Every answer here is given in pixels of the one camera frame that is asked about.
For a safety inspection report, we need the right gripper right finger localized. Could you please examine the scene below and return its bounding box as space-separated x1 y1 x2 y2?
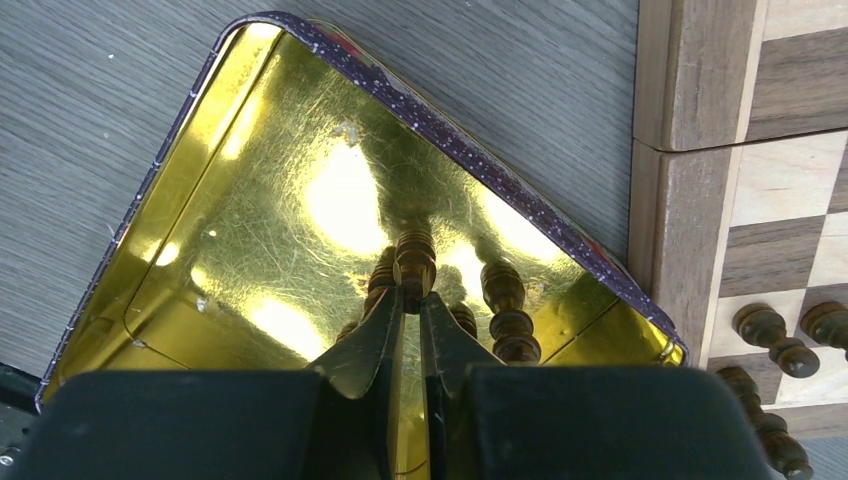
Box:
420 292 504 479

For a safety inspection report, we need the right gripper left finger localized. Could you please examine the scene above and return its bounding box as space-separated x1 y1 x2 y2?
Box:
307 287 405 479

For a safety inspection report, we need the yellow transparent tray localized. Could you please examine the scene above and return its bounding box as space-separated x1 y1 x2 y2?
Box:
34 11 690 480

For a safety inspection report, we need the wooden chessboard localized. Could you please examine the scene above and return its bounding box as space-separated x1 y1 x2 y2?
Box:
628 1 847 438

